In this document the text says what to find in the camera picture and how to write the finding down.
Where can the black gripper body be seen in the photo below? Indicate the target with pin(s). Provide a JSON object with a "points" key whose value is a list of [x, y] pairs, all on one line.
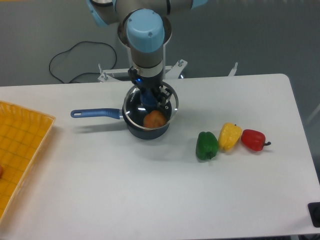
{"points": [[145, 82]]}

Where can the glass pot lid blue knob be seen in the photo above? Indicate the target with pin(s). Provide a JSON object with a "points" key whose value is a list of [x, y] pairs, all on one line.
{"points": [[136, 107]]}

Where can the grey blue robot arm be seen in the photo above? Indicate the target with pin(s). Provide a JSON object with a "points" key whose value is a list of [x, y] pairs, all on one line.
{"points": [[142, 25]]}

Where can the dark blue saucepan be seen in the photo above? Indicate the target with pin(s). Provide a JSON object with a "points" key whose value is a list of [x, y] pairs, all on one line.
{"points": [[115, 113]]}

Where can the orange bell pepper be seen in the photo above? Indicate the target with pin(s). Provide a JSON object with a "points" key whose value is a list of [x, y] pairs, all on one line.
{"points": [[155, 119]]}

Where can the green bell pepper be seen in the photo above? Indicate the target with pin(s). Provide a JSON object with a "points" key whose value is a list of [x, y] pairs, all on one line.
{"points": [[207, 146]]}

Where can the yellow bell pepper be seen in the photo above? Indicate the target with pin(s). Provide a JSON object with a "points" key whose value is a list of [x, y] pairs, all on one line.
{"points": [[228, 136]]}

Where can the red bell pepper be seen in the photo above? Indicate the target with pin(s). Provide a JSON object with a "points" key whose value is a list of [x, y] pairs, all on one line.
{"points": [[254, 140]]}

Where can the yellow woven basket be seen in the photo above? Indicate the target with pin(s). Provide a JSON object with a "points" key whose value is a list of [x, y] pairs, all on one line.
{"points": [[23, 132]]}

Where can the black table corner socket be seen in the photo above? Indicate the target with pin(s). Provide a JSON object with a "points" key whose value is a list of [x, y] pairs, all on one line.
{"points": [[314, 211]]}

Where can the white base frame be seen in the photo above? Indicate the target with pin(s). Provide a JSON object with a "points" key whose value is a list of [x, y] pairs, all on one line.
{"points": [[172, 72]]}

